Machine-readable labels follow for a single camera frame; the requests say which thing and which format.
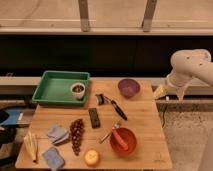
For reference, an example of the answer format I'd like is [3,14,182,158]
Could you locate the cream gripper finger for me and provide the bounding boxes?
[154,84,167,100]
[177,90,184,102]

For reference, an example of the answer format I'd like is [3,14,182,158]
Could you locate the yellow banana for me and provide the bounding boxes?
[24,132,38,162]

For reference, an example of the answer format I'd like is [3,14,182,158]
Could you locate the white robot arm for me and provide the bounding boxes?
[154,49,213,102]

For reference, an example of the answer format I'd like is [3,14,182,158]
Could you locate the purple bowl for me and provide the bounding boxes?
[118,78,140,98]

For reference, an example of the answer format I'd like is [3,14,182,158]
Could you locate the red orange bowl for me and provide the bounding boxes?
[109,127,137,157]

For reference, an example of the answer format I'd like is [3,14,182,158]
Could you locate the metal spoon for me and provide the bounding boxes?
[98,121,121,144]

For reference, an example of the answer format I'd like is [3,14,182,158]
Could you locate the orange carrot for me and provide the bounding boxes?
[112,129,129,150]

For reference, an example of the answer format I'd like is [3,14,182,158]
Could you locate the dark chocolate bar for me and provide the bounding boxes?
[88,108,101,128]

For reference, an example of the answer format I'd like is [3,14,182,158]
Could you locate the white cup with beans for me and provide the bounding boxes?
[70,82,85,100]

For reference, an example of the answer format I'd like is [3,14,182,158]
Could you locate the bunch of red grapes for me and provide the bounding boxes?
[70,119,84,156]

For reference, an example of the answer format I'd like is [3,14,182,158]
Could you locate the yellow round fruit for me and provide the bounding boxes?
[84,149,100,167]

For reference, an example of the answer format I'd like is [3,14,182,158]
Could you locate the green plastic tray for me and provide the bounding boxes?
[32,71,90,106]

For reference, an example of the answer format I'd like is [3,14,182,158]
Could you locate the blue folded cloth upper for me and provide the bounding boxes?
[47,125,69,145]

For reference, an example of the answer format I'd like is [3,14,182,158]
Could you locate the blue sponge cloth lower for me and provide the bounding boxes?
[42,147,65,171]

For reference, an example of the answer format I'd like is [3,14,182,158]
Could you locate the blue black object left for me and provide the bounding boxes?
[0,106,34,129]

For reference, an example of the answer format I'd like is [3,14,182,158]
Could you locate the black cable right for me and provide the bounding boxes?
[160,99,169,129]

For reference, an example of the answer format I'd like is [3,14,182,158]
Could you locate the black handled peeler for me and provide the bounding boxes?
[96,94,128,121]

